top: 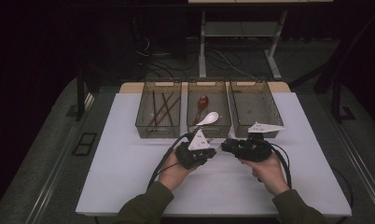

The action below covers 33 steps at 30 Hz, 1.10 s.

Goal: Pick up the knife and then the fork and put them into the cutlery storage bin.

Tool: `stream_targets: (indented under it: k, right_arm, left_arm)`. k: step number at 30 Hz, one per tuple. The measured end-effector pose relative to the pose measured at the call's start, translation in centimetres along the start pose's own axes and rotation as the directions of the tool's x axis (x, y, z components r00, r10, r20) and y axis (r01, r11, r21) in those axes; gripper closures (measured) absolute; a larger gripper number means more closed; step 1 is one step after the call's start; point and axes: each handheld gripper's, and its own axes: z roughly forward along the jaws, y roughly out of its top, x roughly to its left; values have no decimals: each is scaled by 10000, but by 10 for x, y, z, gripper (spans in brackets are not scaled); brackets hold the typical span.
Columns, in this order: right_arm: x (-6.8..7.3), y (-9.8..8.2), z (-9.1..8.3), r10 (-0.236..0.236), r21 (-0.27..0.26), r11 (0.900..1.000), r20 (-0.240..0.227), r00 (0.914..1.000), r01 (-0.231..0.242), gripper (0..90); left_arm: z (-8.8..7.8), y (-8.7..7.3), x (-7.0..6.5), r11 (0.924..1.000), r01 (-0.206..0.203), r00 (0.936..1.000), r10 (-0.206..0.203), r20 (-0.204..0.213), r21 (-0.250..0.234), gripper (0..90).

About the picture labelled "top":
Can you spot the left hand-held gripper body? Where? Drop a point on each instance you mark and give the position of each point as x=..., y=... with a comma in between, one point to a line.
x=198, y=143

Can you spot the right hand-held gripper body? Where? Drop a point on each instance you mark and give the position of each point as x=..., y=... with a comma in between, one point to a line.
x=254, y=149

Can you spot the smoky clear plastic bin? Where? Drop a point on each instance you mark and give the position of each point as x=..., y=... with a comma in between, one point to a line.
x=222, y=130
x=254, y=105
x=159, y=132

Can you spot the white ceramic spoon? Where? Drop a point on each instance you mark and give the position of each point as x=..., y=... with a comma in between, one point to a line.
x=212, y=117

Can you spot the brown wooden spoon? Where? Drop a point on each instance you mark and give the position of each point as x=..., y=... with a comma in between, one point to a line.
x=203, y=102

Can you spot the brown wooden chopstick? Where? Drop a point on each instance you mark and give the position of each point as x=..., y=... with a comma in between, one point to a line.
x=175, y=102
x=159, y=111

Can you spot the person's right hand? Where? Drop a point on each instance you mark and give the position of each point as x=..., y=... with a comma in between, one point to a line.
x=269, y=174

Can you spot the person's left hand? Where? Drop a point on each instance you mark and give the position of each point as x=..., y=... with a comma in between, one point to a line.
x=173, y=174

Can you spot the white metal desk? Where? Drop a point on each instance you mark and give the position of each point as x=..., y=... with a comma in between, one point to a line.
x=202, y=46

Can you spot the black metal stand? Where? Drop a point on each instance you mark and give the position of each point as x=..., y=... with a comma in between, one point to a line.
x=80, y=99
x=337, y=99

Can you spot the black floor socket frame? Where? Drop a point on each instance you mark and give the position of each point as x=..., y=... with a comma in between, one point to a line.
x=84, y=152

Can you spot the metal floor rail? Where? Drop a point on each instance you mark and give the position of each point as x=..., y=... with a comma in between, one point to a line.
x=48, y=189
x=366, y=174

